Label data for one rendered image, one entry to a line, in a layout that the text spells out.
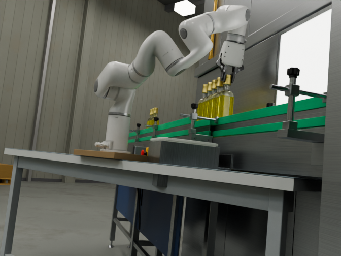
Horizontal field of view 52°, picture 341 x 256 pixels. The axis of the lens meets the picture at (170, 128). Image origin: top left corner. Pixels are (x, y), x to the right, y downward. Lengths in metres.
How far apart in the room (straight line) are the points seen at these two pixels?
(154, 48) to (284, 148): 0.58
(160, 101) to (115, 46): 2.52
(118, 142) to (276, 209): 0.71
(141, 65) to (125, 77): 0.10
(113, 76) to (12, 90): 7.63
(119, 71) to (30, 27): 8.07
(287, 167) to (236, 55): 0.69
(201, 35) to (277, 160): 0.52
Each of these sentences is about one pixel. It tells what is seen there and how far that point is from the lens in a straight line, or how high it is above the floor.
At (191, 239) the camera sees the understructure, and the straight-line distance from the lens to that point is 2.17.
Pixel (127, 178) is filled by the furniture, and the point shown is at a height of 0.68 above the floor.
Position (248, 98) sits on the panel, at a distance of 1.62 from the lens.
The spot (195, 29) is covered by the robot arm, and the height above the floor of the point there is 1.23.
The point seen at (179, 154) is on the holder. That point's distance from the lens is 1.21.
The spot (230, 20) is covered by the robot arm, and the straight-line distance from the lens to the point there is 1.41.
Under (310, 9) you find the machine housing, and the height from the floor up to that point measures 1.35.
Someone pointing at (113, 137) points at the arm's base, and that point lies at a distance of 1.44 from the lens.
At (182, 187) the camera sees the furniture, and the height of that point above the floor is 0.68.
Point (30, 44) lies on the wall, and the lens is 9.28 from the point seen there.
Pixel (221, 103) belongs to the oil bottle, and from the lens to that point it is 1.51.
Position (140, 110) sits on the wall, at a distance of 11.31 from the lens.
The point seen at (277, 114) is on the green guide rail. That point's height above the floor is 0.93.
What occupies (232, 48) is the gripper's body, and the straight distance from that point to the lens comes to 1.55.
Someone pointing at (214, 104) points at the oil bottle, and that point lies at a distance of 1.57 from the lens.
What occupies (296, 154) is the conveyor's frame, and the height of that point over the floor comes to 0.81.
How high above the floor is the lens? 0.75
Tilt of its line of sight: 6 degrees up
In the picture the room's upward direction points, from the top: 6 degrees clockwise
